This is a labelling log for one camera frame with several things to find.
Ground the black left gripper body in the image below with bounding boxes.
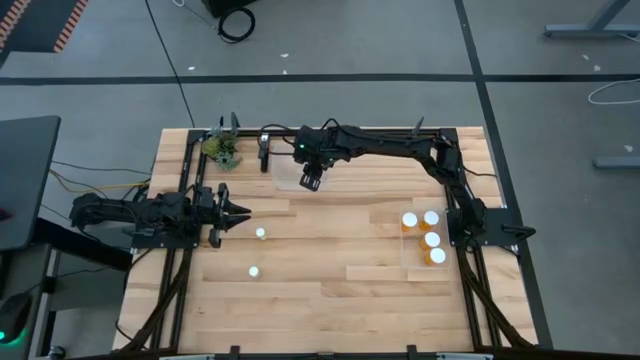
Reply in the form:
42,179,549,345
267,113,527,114
200,182,232,249

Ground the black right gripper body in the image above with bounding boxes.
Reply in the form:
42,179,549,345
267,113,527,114
305,130,337,169

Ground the clear plastic bin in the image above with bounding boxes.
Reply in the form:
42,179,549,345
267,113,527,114
272,143,334,192
399,208,452,270

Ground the green succulent plant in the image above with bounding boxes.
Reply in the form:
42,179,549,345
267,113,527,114
201,125,245,172

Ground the black box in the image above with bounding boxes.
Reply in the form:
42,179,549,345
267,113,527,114
202,0,259,19

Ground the black desk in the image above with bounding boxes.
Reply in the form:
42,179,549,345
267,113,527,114
0,115,62,252

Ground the black computer mouse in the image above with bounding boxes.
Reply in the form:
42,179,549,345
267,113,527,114
0,292,32,345

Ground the black mat orange striped edge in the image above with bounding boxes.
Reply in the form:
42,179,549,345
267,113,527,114
0,0,90,54

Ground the grey desk leg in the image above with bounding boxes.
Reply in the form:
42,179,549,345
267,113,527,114
543,0,640,40

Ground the grey desk foot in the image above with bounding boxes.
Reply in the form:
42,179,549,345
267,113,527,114
593,156,640,170

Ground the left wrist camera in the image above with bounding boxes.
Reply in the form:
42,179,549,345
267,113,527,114
193,183,214,217

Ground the black upright bracket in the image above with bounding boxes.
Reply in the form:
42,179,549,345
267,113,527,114
257,131,272,174

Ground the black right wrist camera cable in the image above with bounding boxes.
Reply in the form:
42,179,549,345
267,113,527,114
258,117,346,157

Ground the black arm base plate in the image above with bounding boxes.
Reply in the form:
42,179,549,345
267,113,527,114
446,207,537,248
130,230,202,250

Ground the black aluminium table frame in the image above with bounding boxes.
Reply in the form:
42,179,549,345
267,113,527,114
117,112,544,360

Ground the yellow cable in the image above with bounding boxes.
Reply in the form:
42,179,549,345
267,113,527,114
48,168,151,195

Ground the thin black cable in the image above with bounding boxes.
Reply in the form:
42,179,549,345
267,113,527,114
49,159,152,176

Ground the black floor cable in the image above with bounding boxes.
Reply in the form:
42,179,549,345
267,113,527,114
144,0,197,129

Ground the black coiled cable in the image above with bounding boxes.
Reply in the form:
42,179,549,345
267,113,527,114
217,6,257,45

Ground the white floor cable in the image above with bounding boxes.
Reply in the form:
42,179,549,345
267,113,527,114
587,78,640,106

